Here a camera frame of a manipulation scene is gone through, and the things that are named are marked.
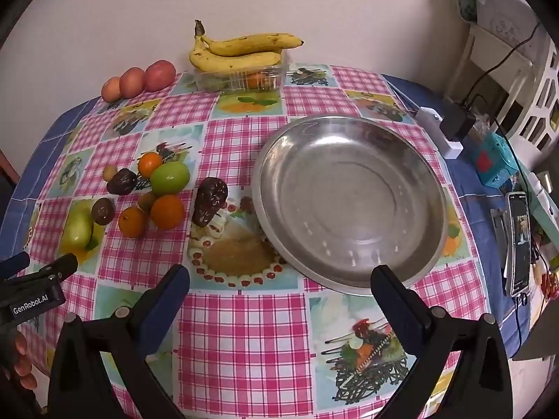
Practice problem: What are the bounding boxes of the white plastic chair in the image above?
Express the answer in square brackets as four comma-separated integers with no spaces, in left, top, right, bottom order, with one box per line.
[444,24,559,151]

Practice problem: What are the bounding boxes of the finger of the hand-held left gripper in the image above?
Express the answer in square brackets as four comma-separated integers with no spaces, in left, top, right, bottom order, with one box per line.
[0,251,31,278]
[25,253,80,282]

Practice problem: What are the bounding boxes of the pink checkered printed tablecloth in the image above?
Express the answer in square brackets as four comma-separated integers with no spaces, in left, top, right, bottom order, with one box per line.
[0,65,532,419]

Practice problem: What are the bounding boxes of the dark purple passion fruit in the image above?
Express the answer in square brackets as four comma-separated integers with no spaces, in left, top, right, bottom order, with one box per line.
[106,168,137,196]

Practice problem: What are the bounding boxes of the green pear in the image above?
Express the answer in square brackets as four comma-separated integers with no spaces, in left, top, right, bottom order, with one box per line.
[60,211,95,249]

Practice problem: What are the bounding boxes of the long yellow banana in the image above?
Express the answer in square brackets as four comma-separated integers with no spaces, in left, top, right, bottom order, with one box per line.
[194,19,305,58]

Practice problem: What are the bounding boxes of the person's left hand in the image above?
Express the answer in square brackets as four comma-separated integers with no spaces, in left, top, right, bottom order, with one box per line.
[12,330,39,392]

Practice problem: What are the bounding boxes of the small orange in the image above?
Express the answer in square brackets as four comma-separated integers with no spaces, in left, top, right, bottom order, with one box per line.
[138,151,164,175]

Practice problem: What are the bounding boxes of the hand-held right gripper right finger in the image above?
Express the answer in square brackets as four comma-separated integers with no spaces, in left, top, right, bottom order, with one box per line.
[370,264,514,419]

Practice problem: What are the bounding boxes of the round dark brown fruit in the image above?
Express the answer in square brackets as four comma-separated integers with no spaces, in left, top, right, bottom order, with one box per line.
[91,197,116,227]

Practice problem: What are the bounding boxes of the short yellow banana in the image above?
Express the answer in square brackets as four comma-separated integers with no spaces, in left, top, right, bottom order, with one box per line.
[189,37,284,73]

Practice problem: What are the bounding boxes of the teal box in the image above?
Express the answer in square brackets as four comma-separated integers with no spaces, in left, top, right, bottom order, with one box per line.
[475,133,521,189]

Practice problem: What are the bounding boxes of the small pale red apple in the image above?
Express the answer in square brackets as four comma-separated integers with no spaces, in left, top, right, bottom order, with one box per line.
[101,77,122,101]

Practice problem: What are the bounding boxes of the large red apple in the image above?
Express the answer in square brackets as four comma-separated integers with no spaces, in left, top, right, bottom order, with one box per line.
[144,59,177,93]

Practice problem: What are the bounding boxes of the round green apple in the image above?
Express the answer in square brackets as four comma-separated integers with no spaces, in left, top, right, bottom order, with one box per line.
[149,161,191,196]

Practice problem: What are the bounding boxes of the white power strip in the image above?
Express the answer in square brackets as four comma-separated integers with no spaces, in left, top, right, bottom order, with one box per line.
[414,107,464,158]

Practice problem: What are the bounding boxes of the large orange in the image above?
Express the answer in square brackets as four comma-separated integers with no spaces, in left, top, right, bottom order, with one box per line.
[150,194,186,230]

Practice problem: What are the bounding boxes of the clear plastic container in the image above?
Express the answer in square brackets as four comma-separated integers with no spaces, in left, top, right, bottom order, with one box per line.
[192,50,292,94]

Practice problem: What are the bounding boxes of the medium orange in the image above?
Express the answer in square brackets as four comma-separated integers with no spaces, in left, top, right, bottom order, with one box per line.
[118,206,148,239]

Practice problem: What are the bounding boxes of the round metal basin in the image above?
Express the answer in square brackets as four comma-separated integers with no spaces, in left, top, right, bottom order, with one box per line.
[251,114,450,296]

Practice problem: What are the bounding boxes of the smartphone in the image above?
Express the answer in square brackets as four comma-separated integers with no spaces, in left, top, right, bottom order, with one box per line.
[505,191,532,296]

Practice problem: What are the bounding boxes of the black cable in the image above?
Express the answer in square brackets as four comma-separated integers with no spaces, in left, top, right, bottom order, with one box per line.
[467,22,544,112]

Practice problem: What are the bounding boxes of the pale cloth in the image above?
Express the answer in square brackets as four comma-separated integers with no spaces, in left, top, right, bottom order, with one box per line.
[456,0,547,63]

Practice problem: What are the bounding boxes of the medium red apple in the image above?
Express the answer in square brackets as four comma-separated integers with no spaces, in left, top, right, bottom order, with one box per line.
[119,67,146,98]

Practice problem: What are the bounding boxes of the elongated dark brown fruit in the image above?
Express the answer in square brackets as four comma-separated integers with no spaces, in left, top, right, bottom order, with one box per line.
[191,177,229,228]

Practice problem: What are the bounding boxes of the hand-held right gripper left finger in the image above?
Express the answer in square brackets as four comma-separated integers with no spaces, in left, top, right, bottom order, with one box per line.
[47,264,191,419]

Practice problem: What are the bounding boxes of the dark furniture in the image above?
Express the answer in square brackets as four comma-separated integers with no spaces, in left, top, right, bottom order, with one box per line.
[0,148,21,186]

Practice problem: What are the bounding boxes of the black power adapter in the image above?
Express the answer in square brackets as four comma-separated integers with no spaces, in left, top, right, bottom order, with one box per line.
[439,102,477,143]

